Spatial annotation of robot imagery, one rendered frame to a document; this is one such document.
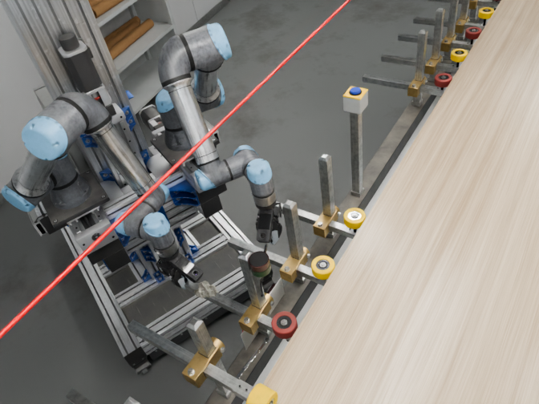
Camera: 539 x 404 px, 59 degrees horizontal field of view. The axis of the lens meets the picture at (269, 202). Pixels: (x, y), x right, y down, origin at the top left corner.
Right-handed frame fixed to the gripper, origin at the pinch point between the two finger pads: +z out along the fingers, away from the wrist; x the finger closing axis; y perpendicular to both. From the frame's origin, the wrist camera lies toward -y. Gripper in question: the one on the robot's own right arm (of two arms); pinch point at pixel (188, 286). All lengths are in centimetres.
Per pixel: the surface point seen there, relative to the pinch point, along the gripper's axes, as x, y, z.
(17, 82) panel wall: -90, 242, 16
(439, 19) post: -177, -30, -23
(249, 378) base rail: 13.9, -33.6, 13.4
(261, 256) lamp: -5.0, -34.6, -30.9
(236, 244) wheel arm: -24.0, -5.1, -0.7
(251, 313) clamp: 0.6, -29.4, -4.6
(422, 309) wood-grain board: -23, -77, -8
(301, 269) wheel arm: -24.4, -33.9, -0.8
